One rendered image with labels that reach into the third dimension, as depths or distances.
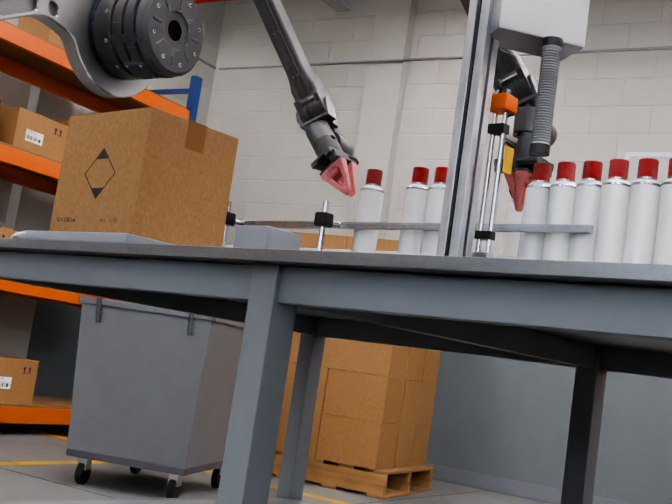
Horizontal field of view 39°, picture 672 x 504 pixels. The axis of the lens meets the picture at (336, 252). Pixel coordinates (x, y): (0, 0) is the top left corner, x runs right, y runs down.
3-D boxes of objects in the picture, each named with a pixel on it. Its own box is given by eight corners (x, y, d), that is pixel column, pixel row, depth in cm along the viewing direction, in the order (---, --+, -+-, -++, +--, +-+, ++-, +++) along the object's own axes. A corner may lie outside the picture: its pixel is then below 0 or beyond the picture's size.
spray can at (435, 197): (448, 270, 190) (461, 170, 192) (433, 265, 186) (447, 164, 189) (427, 269, 193) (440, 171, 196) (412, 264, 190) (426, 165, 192)
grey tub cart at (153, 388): (125, 468, 480) (157, 281, 491) (243, 489, 466) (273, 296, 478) (37, 484, 394) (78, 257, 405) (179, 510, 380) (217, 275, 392)
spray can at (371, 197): (378, 266, 202) (392, 172, 204) (363, 262, 198) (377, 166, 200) (360, 265, 205) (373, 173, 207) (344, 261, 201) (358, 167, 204)
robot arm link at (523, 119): (511, 102, 187) (539, 101, 184) (523, 112, 193) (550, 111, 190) (507, 136, 186) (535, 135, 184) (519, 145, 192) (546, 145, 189)
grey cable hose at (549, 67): (553, 156, 166) (567, 42, 169) (543, 151, 164) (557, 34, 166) (534, 157, 169) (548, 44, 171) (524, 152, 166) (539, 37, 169)
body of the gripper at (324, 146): (361, 164, 214) (348, 141, 218) (332, 151, 206) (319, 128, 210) (341, 182, 216) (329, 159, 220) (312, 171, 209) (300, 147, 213)
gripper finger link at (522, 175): (505, 215, 191) (510, 169, 192) (537, 215, 187) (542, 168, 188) (488, 208, 186) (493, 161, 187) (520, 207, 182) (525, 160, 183)
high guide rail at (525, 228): (593, 234, 164) (594, 226, 164) (590, 232, 163) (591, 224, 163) (190, 226, 235) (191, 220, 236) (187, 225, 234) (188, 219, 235)
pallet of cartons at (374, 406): (431, 490, 577) (461, 265, 593) (381, 499, 502) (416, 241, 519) (260, 456, 628) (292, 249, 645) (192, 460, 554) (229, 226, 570)
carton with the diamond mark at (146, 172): (220, 259, 205) (239, 138, 209) (130, 237, 188) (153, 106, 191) (135, 255, 225) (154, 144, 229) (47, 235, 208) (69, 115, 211)
